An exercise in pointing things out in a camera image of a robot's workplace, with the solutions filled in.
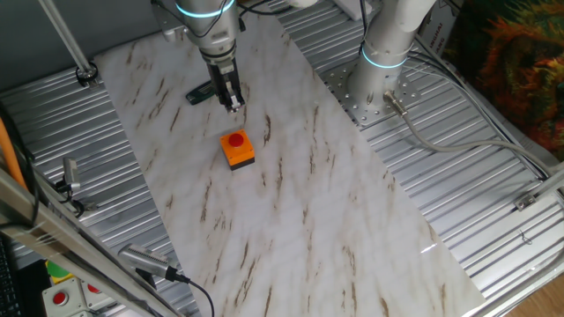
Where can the yellow box with green button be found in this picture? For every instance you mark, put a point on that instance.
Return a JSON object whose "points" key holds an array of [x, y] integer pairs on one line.
{"points": [[56, 268]]}

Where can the black pole foot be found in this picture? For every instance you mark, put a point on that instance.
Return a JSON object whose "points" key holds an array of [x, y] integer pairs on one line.
{"points": [[81, 79]]}

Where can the cardboard box with red print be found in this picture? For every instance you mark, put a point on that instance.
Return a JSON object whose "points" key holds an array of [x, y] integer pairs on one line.
{"points": [[440, 26]]}

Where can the short aluminium frame bar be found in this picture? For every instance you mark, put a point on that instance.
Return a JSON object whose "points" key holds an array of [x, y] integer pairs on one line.
{"points": [[551, 182]]}

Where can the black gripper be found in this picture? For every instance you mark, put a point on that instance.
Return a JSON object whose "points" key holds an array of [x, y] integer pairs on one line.
{"points": [[222, 79]]}

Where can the small silver camera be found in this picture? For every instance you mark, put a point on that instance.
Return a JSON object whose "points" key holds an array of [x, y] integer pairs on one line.
{"points": [[70, 171]]}

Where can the slanted aluminium pole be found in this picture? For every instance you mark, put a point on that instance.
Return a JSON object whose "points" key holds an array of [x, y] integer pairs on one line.
{"points": [[66, 37]]}

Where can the grey box with red button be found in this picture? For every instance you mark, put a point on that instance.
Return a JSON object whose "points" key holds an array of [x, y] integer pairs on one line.
{"points": [[70, 304], [93, 289]]}

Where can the large silver camera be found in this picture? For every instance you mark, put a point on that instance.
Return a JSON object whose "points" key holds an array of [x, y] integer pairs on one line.
{"points": [[145, 260]]}

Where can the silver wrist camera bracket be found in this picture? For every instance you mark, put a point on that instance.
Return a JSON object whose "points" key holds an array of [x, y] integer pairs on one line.
{"points": [[169, 24]]}

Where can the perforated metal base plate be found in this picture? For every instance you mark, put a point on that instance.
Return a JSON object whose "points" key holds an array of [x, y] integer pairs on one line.
{"points": [[343, 94]]}

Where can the colourful orange green cloth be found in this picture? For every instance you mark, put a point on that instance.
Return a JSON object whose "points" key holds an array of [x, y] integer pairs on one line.
{"points": [[515, 66]]}

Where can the orange tube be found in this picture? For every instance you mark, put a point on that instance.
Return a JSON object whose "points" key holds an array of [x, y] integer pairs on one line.
{"points": [[9, 154]]}

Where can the aluminium frame beam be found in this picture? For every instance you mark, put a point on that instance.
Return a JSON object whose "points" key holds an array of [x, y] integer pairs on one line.
{"points": [[53, 238]]}

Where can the small metal corner bracket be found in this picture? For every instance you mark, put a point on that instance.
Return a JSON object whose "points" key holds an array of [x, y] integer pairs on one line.
{"points": [[524, 202]]}

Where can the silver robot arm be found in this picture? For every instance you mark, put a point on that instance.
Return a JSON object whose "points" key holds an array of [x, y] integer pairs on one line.
{"points": [[383, 44]]}

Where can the white marble pattern sheet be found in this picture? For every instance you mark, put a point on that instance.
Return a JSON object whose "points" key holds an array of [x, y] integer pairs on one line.
{"points": [[308, 220]]}

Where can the white flat box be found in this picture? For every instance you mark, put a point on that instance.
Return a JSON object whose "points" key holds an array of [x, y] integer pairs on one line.
{"points": [[350, 9]]}

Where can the black keyboard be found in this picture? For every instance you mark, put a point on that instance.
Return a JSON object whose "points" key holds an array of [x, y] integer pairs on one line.
{"points": [[9, 286]]}

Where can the orange box with red button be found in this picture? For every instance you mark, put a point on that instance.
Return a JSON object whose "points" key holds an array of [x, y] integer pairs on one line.
{"points": [[238, 149]]}

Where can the small dark green device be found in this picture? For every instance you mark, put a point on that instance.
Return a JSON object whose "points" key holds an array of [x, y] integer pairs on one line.
{"points": [[198, 93]]}

